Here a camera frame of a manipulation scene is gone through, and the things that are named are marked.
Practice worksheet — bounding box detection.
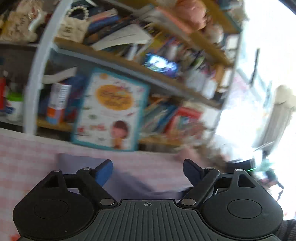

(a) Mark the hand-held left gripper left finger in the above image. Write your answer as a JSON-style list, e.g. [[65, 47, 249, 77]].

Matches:
[[35, 159, 118, 208]]

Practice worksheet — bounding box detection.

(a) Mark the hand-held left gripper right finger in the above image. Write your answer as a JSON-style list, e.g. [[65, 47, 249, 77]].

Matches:
[[178, 159, 264, 208]]

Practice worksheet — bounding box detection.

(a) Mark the purple and pink sweater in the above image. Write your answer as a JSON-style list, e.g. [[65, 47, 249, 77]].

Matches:
[[56, 152, 193, 202]]

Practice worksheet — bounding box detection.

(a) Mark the pink plush toy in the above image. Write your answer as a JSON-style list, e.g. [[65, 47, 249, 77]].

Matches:
[[173, 146, 210, 164]]

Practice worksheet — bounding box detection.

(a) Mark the pale striped cloth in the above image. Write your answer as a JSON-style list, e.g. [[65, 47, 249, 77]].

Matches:
[[254, 85, 296, 151]]

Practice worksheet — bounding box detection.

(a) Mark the teal children's picture book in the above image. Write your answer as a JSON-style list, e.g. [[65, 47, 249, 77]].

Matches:
[[70, 67, 151, 153]]

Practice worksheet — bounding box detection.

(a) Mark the row of slanted thin books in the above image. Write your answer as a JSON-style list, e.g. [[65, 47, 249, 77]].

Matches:
[[141, 101, 179, 135]]

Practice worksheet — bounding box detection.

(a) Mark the white and orange carton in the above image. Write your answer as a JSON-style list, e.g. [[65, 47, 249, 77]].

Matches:
[[45, 82, 72, 125]]

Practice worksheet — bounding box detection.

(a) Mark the white bottle green cap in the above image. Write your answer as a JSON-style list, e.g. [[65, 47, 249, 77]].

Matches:
[[6, 91, 25, 122]]

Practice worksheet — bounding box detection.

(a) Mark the smartphone with lit screen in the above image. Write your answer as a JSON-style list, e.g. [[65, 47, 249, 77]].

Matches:
[[143, 53, 179, 78]]

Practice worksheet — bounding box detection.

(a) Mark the open white book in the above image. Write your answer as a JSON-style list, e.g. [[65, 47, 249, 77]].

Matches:
[[90, 23, 153, 52]]

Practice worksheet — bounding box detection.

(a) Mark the cream quilted handbag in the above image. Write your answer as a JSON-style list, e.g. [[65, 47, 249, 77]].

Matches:
[[55, 6, 90, 44]]

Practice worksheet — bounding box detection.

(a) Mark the wooden bookshelf white frame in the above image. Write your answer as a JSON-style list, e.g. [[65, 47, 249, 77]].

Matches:
[[0, 0, 243, 151]]

